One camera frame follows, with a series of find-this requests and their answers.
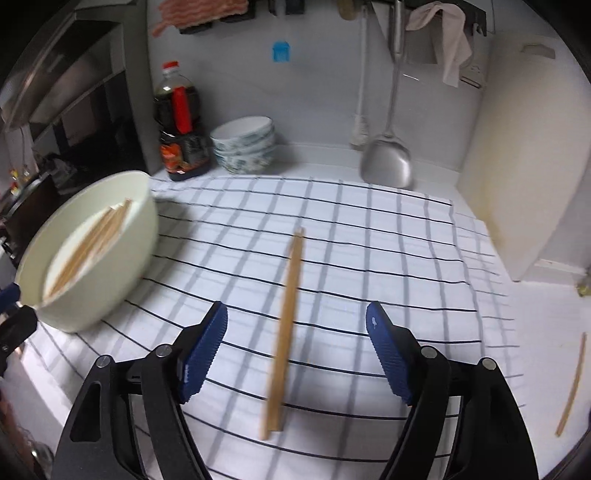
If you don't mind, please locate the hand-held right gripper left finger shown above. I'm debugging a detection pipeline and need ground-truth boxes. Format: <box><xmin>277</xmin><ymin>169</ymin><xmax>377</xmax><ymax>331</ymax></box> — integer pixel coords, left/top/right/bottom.
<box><xmin>54</xmin><ymin>301</ymin><xmax>229</xmax><ymax>480</ymax></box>

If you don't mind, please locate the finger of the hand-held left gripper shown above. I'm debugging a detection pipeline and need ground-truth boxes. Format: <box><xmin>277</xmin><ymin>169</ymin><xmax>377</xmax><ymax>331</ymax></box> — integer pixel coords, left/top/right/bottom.
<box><xmin>0</xmin><ymin>302</ymin><xmax>38</xmax><ymax>377</ymax></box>
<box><xmin>0</xmin><ymin>282</ymin><xmax>22</xmax><ymax>315</ymax></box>

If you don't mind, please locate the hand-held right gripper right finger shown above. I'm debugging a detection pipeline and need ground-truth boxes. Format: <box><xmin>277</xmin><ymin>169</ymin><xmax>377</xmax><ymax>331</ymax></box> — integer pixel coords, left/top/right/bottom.
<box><xmin>366</xmin><ymin>301</ymin><xmax>539</xmax><ymax>480</ymax></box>

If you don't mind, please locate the single bamboo chopstick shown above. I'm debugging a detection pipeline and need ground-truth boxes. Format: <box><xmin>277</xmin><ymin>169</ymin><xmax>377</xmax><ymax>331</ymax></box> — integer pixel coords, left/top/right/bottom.
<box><xmin>260</xmin><ymin>228</ymin><xmax>301</xmax><ymax>440</ymax></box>
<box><xmin>272</xmin><ymin>227</ymin><xmax>306</xmax><ymax>433</ymax></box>
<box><xmin>554</xmin><ymin>332</ymin><xmax>588</xmax><ymax>438</ymax></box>

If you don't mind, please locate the pile of bamboo chopsticks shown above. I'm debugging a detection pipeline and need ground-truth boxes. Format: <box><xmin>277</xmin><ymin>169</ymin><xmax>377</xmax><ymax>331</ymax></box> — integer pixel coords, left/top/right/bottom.
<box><xmin>44</xmin><ymin>198</ymin><xmax>134</xmax><ymax>300</ymax></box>

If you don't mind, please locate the cream oval plastic basin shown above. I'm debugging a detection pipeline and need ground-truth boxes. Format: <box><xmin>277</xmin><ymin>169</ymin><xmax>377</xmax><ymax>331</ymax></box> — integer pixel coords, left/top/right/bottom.
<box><xmin>14</xmin><ymin>170</ymin><xmax>160</xmax><ymax>334</ymax></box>

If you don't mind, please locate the black stove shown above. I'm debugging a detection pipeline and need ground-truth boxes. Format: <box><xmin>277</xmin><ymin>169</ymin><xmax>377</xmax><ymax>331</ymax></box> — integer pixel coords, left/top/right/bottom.
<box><xmin>0</xmin><ymin>157</ymin><xmax>79</xmax><ymax>271</ymax></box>

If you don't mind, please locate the white black-checked cloth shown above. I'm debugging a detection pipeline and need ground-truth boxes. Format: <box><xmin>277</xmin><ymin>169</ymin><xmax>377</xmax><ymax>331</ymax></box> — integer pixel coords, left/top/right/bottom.
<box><xmin>18</xmin><ymin>175</ymin><xmax>528</xmax><ymax>480</ymax></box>

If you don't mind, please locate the metal spatula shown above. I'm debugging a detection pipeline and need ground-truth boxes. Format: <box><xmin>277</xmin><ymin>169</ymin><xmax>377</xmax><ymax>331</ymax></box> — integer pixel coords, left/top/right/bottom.
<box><xmin>359</xmin><ymin>0</ymin><xmax>414</xmax><ymax>189</ymax></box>

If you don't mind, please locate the floral ceramic bowl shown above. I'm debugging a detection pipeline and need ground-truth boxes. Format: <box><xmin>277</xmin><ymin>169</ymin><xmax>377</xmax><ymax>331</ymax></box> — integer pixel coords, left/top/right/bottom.
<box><xmin>215</xmin><ymin>145</ymin><xmax>277</xmax><ymax>175</ymax></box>
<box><xmin>211</xmin><ymin>116</ymin><xmax>274</xmax><ymax>145</ymax></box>
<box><xmin>213</xmin><ymin>134</ymin><xmax>277</xmax><ymax>157</ymax></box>

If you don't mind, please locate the dark range hood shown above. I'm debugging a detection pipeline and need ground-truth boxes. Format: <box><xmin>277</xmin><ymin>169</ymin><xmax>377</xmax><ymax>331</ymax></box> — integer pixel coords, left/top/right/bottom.
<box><xmin>0</xmin><ymin>18</ymin><xmax>149</xmax><ymax>139</ymax></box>

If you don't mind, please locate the white dish brush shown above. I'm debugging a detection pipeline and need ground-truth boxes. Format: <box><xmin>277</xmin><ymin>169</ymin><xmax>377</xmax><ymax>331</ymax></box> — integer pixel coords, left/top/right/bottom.
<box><xmin>350</xmin><ymin>9</ymin><xmax>373</xmax><ymax>149</ymax></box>

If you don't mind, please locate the cream cutting board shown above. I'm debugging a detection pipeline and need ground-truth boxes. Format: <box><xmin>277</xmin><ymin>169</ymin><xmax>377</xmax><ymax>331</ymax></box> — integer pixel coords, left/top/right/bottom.
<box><xmin>456</xmin><ymin>34</ymin><xmax>591</xmax><ymax>282</ymax></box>

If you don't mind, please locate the dark soy sauce bottle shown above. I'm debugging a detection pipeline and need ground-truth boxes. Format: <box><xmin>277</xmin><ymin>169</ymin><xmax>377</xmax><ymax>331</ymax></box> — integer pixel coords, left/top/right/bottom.
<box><xmin>153</xmin><ymin>61</ymin><xmax>210</xmax><ymax>182</ymax></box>

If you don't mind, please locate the hanging beige towel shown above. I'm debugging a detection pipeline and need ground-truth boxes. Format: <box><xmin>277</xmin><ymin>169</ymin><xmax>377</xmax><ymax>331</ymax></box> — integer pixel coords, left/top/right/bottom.
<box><xmin>405</xmin><ymin>1</ymin><xmax>474</xmax><ymax>88</ymax></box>

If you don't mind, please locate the red patterned hanging cloth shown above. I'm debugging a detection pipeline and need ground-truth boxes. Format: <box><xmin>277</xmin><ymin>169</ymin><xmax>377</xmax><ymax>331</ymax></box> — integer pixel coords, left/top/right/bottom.
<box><xmin>152</xmin><ymin>0</ymin><xmax>250</xmax><ymax>38</ymax></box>

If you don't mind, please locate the wall utensil rack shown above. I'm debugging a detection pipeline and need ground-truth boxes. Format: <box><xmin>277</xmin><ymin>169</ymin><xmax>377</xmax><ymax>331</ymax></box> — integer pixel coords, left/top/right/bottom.
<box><xmin>175</xmin><ymin>0</ymin><xmax>488</xmax><ymax>38</ymax></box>

